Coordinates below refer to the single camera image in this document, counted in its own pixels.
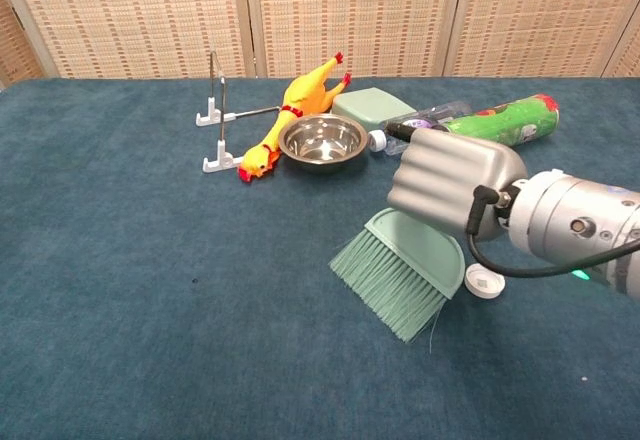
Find woven bamboo folding screen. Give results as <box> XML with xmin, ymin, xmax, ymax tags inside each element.
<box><xmin>0</xmin><ymin>0</ymin><xmax>640</xmax><ymax>89</ymax></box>

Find metal wire rack white feet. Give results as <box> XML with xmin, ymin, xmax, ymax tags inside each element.
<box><xmin>195</xmin><ymin>50</ymin><xmax>284</xmax><ymax>175</ymax></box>

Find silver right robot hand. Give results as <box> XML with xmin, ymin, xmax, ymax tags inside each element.
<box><xmin>384</xmin><ymin>120</ymin><xmax>530</xmax><ymax>241</ymax></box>

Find green chips can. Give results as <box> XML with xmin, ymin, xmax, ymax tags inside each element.
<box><xmin>442</xmin><ymin>93</ymin><xmax>560</xmax><ymax>147</ymax></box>

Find stainless steel bowl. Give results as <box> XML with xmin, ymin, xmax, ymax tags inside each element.
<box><xmin>277</xmin><ymin>113</ymin><xmax>370</xmax><ymax>175</ymax></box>

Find yellow rubber chicken toy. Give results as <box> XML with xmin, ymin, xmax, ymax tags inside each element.
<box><xmin>236</xmin><ymin>51</ymin><xmax>353</xmax><ymax>185</ymax></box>

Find teal carpet table cloth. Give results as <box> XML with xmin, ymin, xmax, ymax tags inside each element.
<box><xmin>0</xmin><ymin>76</ymin><xmax>640</xmax><ymax>440</ymax></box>

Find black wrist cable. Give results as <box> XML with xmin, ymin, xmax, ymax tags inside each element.
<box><xmin>466</xmin><ymin>184</ymin><xmax>640</xmax><ymax>279</ymax></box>

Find clear plastic water bottle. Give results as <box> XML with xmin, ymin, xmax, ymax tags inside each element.
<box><xmin>368</xmin><ymin>101</ymin><xmax>474</xmax><ymax>157</ymax></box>

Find white lid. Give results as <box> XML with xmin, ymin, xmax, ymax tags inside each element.
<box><xmin>463</xmin><ymin>264</ymin><xmax>506</xmax><ymax>300</ymax></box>

